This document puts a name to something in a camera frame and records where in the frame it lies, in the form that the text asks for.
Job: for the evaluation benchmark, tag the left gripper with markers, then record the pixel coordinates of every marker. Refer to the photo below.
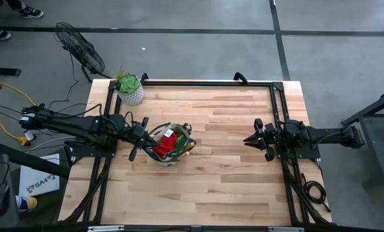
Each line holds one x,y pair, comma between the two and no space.
135,135

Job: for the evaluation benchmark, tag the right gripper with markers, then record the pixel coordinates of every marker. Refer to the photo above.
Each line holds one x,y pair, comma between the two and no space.
271,138

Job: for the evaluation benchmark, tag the red gardening glove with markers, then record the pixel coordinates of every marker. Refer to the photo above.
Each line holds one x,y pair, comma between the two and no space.
164,146

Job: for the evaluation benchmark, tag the beige green gardening bag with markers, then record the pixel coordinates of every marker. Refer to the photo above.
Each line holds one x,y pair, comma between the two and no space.
166,161

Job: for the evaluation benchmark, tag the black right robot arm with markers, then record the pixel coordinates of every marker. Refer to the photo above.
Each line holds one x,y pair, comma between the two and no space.
327,137

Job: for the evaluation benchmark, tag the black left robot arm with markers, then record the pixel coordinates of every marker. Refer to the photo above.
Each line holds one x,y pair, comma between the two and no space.
76,124

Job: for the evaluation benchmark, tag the succulent in white patterned pot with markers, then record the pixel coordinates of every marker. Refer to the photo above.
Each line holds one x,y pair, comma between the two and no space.
130,93

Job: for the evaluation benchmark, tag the white box with logo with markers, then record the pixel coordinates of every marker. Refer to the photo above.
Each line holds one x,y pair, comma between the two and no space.
39,174

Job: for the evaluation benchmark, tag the black metal stand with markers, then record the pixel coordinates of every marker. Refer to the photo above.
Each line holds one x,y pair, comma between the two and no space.
372,138

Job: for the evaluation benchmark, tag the black floor fan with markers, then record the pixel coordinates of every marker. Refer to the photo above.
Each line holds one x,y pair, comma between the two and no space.
79,48

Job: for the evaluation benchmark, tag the black desk beam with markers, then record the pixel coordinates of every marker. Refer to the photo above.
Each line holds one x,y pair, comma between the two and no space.
31,159

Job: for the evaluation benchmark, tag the blue yellow object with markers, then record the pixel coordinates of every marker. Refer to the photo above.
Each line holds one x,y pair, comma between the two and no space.
27,203

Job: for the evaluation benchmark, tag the black floor bar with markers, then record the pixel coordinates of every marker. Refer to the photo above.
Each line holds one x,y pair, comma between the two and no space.
2,71

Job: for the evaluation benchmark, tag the black aluminium table frame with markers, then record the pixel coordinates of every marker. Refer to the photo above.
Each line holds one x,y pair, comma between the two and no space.
283,103

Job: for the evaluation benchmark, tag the silver metal bracket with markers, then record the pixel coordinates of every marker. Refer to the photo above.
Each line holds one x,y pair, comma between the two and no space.
105,228
285,229

